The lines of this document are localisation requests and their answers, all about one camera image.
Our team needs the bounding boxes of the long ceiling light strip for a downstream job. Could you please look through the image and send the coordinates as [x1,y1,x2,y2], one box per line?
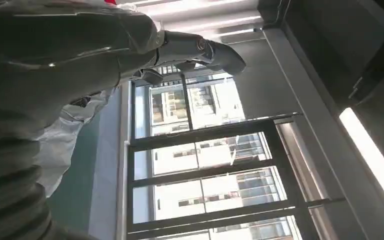
[338,106,384,223]

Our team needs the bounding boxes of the black framed window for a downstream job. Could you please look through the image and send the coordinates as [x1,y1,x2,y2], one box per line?
[125,64,347,240]

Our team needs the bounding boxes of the large grey parcel bag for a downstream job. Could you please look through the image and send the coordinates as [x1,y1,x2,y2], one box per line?
[34,0,138,199]

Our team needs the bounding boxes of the white ceiling light panels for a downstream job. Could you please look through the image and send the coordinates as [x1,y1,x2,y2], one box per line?
[115,0,264,40]

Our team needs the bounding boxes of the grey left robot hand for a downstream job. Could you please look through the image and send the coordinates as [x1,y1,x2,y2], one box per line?
[0,0,247,142]

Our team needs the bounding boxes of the black ceiling beam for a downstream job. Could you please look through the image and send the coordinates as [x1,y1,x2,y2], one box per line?
[346,28,384,104]

